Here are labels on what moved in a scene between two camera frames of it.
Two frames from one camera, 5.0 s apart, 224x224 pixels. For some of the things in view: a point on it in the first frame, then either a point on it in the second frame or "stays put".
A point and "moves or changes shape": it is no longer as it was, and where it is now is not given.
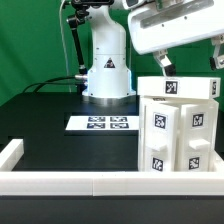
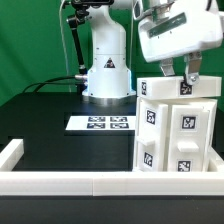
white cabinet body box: [178, 101] moves or changes shape
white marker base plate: [103, 122] stays put
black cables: [48, 82] stays put
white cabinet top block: [182, 86] stays put
